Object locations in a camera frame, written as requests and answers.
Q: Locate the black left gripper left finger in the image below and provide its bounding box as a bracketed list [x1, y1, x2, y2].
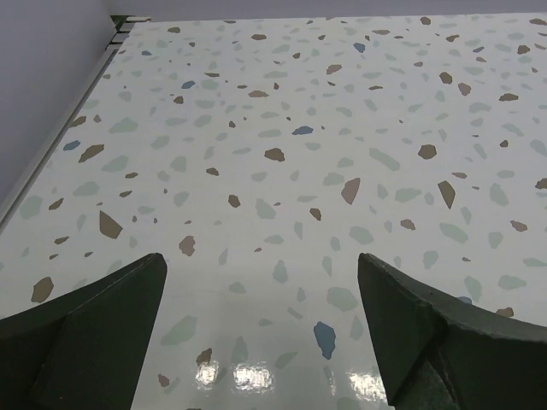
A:
[1, 253, 167, 409]

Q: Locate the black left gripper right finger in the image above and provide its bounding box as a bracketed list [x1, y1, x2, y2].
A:
[357, 254, 546, 409]

